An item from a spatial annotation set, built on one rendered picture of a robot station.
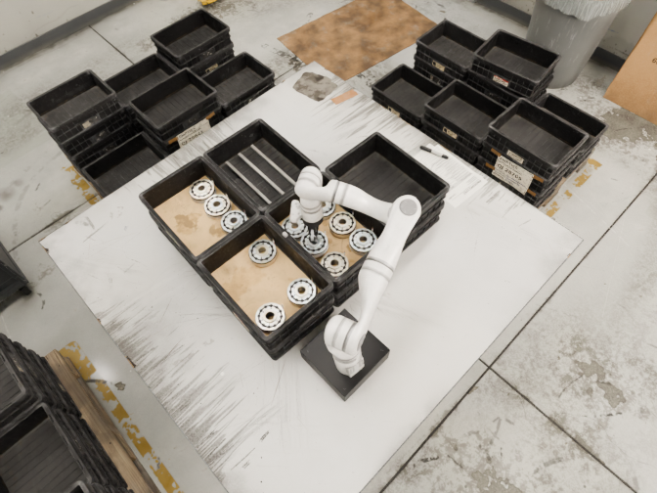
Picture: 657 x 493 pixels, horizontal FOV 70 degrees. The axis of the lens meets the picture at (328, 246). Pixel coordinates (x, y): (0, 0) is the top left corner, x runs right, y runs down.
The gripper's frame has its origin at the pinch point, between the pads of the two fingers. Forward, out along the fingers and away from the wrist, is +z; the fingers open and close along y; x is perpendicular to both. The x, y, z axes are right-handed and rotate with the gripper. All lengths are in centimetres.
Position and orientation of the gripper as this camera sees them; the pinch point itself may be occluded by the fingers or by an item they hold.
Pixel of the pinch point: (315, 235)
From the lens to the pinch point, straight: 173.5
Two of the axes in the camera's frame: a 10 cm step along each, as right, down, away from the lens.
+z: 0.4, 5.1, 8.6
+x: -10.0, -0.2, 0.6
